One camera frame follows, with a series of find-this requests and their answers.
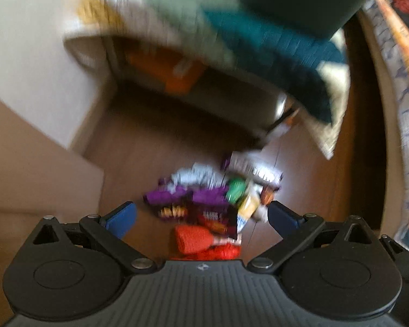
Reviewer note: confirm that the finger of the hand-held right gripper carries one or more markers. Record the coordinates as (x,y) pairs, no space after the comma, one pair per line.
(404,260)

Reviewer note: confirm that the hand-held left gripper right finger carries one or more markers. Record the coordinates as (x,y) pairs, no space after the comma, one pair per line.
(281,218)

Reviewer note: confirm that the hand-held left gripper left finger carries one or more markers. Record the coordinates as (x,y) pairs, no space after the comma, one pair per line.
(122,216)

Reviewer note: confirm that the red orange snack wrapper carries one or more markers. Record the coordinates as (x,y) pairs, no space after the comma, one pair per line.
(268,195)

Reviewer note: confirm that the yellow packet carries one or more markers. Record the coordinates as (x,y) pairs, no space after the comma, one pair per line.
(248,207)

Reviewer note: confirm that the white and purple packet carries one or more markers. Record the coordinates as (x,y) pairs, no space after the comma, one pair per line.
(255,170)

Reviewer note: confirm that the dark red snack bag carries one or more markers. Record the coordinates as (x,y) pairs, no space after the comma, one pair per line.
(218,218)

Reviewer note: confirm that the purple snack wrapper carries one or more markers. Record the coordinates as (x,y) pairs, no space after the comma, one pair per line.
(204,196)

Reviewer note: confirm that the white crumpled wrapper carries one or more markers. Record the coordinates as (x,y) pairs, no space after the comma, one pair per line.
(197,173)

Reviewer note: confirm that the orange box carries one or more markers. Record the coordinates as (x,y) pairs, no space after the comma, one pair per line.
(177,81)

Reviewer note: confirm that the patchwork knit blanket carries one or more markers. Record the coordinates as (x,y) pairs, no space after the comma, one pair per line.
(191,17)

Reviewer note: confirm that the dark green cushion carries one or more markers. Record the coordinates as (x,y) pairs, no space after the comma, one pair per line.
(310,0)

